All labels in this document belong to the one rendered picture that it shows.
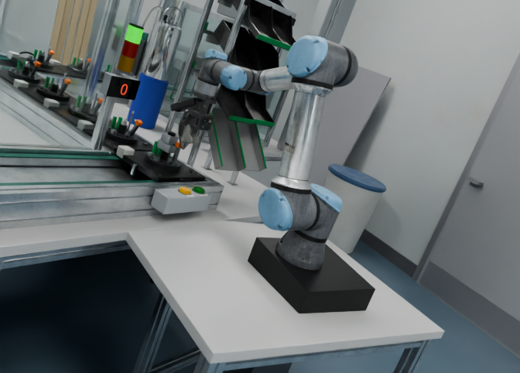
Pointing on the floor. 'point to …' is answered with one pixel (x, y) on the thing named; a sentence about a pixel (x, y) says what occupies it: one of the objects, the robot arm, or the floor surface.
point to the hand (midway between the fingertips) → (182, 145)
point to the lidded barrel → (352, 203)
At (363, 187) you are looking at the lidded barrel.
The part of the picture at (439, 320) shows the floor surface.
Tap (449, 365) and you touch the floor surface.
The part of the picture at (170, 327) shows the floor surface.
